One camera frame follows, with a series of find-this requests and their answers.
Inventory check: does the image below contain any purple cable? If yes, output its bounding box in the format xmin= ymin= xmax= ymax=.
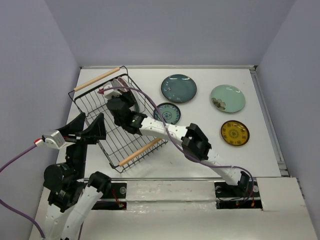
xmin=0 ymin=138 xmax=47 ymax=238
xmin=98 ymin=86 xmax=254 ymax=202

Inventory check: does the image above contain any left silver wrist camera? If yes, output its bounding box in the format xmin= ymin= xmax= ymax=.
xmin=42 ymin=130 xmax=66 ymax=150

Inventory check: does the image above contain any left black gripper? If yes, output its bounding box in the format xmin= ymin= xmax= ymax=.
xmin=58 ymin=110 xmax=108 ymax=178

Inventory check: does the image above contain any black wire dish rack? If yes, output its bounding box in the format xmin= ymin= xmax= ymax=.
xmin=68 ymin=66 xmax=167 ymax=174

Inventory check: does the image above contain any dark teal speckled plate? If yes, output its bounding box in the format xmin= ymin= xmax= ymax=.
xmin=160 ymin=74 xmax=197 ymax=104

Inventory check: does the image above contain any light green flower plate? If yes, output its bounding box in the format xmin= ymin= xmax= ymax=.
xmin=210 ymin=84 xmax=246 ymax=114

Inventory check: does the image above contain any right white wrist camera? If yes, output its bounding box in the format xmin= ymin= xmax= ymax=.
xmin=97 ymin=84 xmax=122 ymax=100

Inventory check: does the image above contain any white orange sunburst plate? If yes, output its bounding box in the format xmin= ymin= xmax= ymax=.
xmin=111 ymin=78 xmax=122 ymax=87

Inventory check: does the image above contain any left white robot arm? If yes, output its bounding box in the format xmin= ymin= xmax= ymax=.
xmin=41 ymin=113 xmax=112 ymax=240

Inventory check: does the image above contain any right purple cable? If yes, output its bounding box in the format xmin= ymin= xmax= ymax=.
xmin=98 ymin=86 xmax=254 ymax=202

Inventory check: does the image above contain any red and teal floral plate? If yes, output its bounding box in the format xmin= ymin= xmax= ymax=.
xmin=117 ymin=77 xmax=141 ymax=112

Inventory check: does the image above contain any small yellow patterned dish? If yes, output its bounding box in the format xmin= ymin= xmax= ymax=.
xmin=220 ymin=120 xmax=250 ymax=147

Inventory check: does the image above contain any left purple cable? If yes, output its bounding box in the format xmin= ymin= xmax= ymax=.
xmin=0 ymin=138 xmax=47 ymax=238

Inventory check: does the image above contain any small blue patterned dish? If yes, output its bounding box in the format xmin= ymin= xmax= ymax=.
xmin=153 ymin=102 xmax=182 ymax=125

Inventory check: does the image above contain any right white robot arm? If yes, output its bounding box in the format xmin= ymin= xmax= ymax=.
xmin=103 ymin=91 xmax=253 ymax=198

